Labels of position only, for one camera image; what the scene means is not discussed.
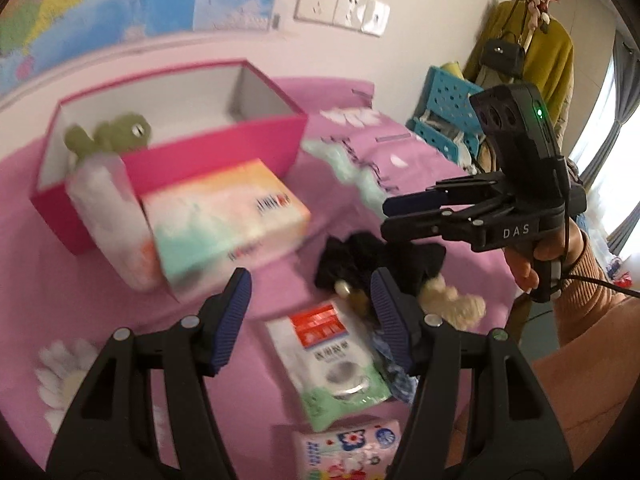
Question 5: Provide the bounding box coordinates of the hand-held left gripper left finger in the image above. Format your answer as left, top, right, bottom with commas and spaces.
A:
46, 267, 252, 480

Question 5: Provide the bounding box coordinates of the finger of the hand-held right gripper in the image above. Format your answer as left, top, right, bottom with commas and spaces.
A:
380, 199, 516, 252
383, 172, 506, 217

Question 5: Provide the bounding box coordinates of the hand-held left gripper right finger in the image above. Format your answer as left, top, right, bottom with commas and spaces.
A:
370, 267, 576, 480

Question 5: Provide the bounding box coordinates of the black cloth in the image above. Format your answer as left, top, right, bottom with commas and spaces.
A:
314, 231, 447, 306

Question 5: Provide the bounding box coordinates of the blue checked cloth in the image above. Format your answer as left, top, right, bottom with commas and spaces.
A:
370, 330, 418, 403

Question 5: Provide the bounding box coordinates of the white green wipes packet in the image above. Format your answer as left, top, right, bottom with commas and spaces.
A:
265, 300, 393, 433

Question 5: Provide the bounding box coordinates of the floral tissue pack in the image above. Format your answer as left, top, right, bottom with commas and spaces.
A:
292, 417, 403, 480

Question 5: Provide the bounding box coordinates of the pink cardboard box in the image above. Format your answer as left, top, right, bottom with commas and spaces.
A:
30, 60, 310, 257

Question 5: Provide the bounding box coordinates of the person's right forearm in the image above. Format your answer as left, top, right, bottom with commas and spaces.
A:
445, 222, 640, 478

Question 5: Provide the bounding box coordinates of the person's right hand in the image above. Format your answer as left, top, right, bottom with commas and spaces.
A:
502, 217, 591, 293

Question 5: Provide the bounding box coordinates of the pink printed bedsheet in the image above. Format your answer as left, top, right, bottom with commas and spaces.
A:
0, 77, 526, 480

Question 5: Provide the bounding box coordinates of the beige plush toy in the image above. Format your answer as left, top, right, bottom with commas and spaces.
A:
420, 276, 487, 330

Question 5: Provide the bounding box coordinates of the black handbag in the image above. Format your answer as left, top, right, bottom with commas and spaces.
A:
480, 30, 527, 81

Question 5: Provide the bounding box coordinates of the yellow coat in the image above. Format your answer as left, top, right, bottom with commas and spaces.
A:
462, 0, 575, 126

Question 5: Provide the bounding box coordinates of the blue plastic rack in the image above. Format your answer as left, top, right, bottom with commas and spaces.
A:
405, 65, 488, 161

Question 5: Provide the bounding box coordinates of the pastel tissue pack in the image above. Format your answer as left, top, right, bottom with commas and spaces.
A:
140, 157, 312, 303

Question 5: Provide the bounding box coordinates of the grey curtain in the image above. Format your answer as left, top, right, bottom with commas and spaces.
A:
575, 35, 640, 258

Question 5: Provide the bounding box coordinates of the white spray bottle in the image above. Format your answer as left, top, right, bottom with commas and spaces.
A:
66, 152, 163, 293

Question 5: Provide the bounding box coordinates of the green plush toy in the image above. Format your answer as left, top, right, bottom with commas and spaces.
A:
64, 112, 153, 156

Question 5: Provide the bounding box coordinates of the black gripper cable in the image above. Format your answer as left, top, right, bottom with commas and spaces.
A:
560, 157, 640, 296

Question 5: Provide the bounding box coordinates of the white wall socket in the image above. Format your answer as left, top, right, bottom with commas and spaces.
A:
294, 0, 342, 25
332, 0, 391, 37

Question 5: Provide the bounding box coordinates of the wall map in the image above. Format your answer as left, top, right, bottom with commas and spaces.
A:
0, 0, 301, 96

